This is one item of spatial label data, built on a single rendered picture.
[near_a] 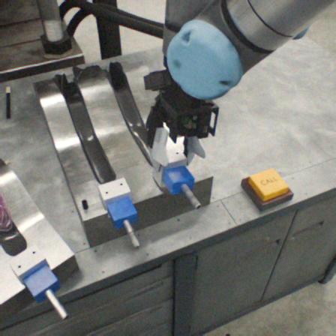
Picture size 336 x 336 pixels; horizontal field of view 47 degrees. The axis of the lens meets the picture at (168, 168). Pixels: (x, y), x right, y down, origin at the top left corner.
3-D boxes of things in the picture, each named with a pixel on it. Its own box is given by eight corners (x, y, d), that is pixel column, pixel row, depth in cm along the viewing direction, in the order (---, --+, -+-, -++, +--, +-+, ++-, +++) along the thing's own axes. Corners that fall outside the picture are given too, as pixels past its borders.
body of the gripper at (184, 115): (172, 148, 59) (179, 73, 52) (151, 121, 65) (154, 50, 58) (215, 139, 62) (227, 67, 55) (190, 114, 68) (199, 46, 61)
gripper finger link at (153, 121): (142, 148, 65) (157, 100, 61) (139, 143, 66) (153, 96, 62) (167, 148, 67) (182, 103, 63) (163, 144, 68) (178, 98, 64)
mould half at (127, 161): (210, 204, 82) (215, 159, 72) (90, 248, 75) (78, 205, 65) (128, 79, 113) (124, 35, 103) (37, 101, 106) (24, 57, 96)
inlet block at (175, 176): (208, 215, 67) (214, 191, 63) (182, 222, 65) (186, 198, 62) (176, 170, 76) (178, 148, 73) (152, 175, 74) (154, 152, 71)
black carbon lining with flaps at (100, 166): (172, 171, 79) (172, 136, 72) (95, 196, 74) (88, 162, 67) (116, 80, 101) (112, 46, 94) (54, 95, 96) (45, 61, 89)
